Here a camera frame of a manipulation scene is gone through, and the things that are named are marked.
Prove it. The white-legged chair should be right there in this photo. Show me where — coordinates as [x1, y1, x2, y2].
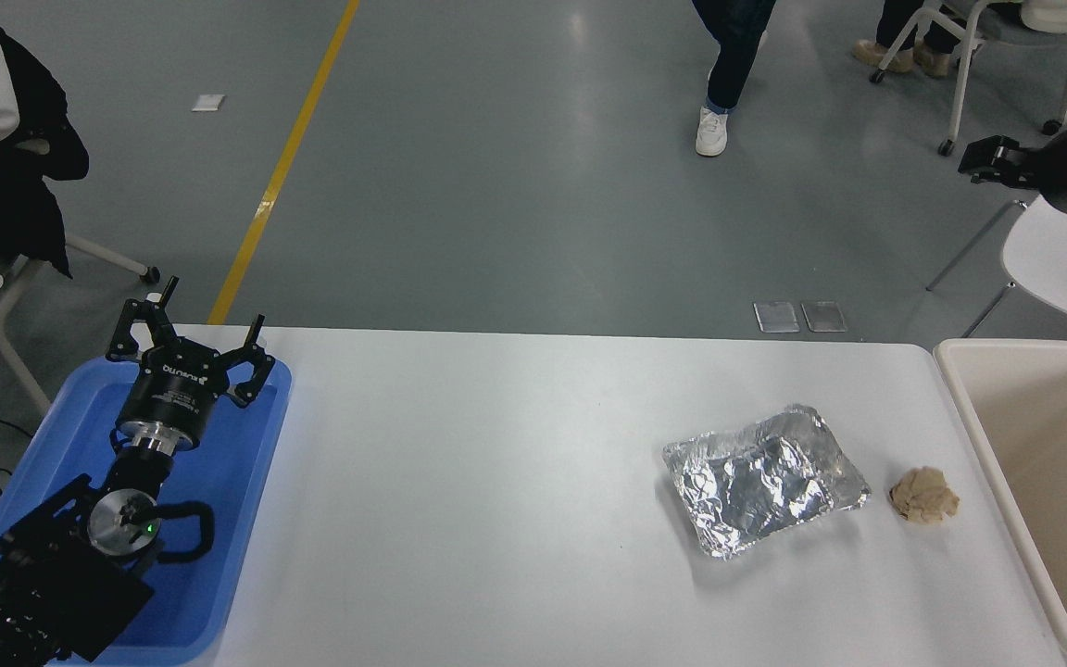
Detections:
[0, 232, 162, 413]

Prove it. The crumpled foil tray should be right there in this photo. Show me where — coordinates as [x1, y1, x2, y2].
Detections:
[662, 403, 872, 561]

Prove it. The large pale bin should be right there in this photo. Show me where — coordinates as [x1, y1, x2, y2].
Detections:
[934, 338, 1067, 667]

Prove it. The white wheeled chair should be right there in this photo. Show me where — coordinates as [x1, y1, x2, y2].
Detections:
[870, 0, 1067, 157]

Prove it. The blue plastic tray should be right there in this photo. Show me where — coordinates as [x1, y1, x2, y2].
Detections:
[0, 357, 294, 666]

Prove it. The crumpled tan paper ball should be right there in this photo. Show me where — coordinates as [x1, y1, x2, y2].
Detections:
[889, 466, 960, 524]

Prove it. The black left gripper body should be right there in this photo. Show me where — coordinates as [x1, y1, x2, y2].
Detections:
[119, 340, 224, 438]

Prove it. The metal floor plate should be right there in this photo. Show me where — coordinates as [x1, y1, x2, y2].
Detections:
[754, 301, 801, 334]
[802, 299, 848, 333]

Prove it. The walking person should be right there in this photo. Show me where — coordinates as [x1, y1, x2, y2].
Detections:
[691, 0, 777, 157]

